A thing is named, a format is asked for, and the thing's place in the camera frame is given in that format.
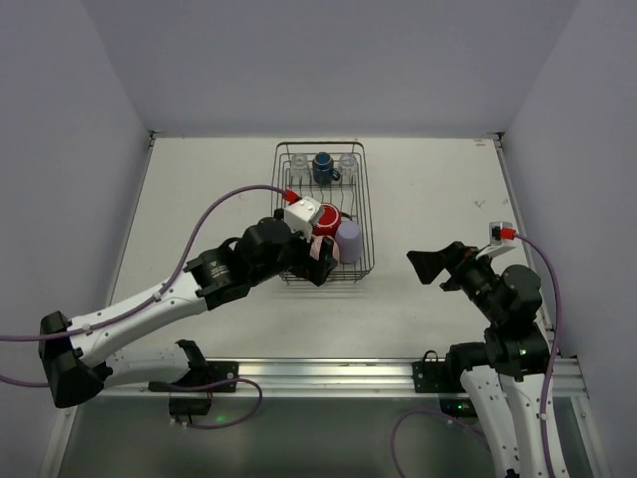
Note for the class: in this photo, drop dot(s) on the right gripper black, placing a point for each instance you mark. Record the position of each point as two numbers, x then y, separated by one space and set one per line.
456 266

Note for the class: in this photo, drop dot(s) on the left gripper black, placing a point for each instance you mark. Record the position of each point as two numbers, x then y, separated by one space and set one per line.
309 255

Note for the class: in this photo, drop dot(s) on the pink mug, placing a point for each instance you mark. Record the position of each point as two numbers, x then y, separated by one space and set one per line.
316 246

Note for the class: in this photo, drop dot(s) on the lavender cup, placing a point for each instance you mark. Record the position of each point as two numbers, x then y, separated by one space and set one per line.
349 239

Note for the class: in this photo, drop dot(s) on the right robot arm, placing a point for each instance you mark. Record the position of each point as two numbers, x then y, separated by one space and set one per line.
507 375

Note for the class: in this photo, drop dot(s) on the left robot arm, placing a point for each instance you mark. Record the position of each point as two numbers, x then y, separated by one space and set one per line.
83 355

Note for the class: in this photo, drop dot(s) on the red mug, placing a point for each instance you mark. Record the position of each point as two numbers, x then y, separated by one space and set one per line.
330 221

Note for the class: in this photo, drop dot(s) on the right clear glass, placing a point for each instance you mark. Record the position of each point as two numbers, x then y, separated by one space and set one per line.
348 168

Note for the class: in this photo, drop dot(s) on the clear glass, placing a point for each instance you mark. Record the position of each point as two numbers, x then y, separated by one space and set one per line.
299 168
348 168

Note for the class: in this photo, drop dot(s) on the dark blue mug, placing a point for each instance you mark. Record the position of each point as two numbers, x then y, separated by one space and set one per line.
324 171

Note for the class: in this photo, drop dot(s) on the left clear glass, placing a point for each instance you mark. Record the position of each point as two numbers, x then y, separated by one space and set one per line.
299 168

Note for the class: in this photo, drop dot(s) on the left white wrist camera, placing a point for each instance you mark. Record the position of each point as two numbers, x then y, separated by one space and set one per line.
302 215

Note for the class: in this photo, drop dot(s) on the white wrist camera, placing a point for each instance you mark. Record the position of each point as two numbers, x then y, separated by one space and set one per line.
302 215
502 237

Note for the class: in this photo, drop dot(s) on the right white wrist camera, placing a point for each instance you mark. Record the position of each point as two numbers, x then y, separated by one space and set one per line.
502 237

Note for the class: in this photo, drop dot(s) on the wire dish rack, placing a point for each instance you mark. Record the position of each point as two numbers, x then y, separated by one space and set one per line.
352 199

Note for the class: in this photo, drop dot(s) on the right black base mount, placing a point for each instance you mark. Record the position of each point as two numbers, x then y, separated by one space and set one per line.
430 375

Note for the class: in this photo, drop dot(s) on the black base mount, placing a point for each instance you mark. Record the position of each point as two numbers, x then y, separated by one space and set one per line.
216 376
430 375

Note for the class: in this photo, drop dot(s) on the aluminium mounting rail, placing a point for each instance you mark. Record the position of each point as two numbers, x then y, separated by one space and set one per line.
350 378

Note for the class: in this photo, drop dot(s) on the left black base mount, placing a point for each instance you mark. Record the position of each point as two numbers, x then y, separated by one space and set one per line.
216 376

